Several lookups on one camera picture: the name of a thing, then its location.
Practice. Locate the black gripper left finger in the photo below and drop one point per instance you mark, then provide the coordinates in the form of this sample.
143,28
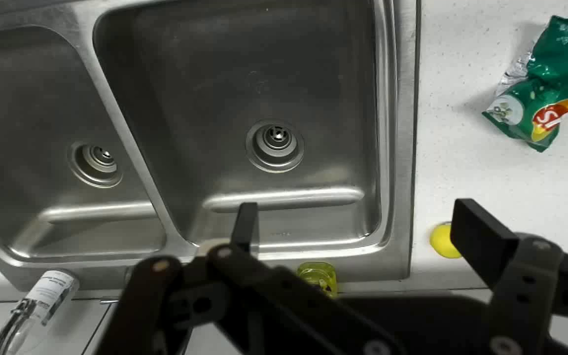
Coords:
259,308

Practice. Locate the green snack packet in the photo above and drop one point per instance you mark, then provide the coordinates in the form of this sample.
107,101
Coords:
535,97

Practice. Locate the stainless steel double sink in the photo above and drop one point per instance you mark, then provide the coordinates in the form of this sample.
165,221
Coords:
133,128

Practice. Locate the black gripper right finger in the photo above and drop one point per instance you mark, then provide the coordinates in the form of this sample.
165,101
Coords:
527,276

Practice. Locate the chrome faucet with white filter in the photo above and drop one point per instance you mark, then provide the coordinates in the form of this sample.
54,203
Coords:
52,290

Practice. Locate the yellow sticker on counter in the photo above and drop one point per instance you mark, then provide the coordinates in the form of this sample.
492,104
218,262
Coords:
441,241

